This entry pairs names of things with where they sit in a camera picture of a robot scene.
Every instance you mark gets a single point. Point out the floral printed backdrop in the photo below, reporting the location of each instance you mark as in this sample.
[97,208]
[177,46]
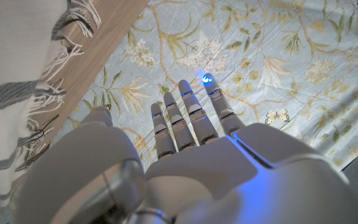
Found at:
[259,46]

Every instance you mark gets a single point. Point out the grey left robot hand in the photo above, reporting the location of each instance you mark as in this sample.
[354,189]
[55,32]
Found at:
[213,180]

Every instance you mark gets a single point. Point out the beige plaid scarf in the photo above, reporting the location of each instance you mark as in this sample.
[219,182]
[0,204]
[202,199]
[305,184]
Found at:
[11,46]

